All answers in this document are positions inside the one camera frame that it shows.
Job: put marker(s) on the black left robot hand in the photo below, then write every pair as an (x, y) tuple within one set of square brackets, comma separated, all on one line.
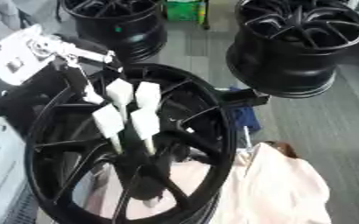
[(88, 62)]

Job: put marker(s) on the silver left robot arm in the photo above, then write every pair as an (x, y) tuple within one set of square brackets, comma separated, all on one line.
[(21, 55)]

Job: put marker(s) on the black wheel rim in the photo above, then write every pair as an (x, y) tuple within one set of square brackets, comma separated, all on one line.
[(136, 35), (284, 67)]

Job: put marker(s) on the large black spoked wheel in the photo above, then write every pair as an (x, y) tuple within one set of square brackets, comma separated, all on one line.
[(210, 163)]

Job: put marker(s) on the green box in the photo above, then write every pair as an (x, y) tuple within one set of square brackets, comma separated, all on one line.
[(182, 10)]

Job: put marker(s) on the blue object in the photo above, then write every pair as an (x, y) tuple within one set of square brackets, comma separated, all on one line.
[(246, 116)]

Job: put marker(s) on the person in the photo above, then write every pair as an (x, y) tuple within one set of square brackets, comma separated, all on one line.
[(279, 189)]

